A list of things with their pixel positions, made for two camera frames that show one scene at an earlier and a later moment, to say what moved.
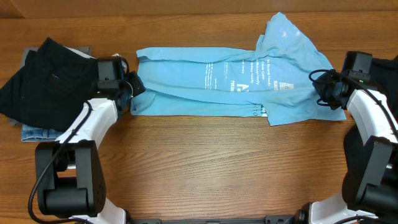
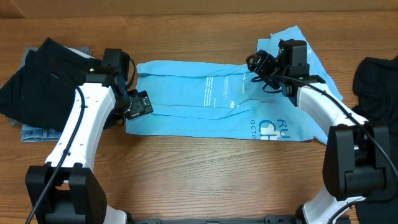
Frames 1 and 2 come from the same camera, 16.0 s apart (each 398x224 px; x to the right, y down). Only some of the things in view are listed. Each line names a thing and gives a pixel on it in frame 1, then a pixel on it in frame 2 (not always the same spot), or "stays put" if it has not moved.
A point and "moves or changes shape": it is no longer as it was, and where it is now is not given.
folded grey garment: [83, 50] stays put
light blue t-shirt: [273, 80] moves or changes shape
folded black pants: [50, 89] stays put
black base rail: [300, 217] stays put
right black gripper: [325, 90] -> [257, 62]
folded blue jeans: [30, 134] stays put
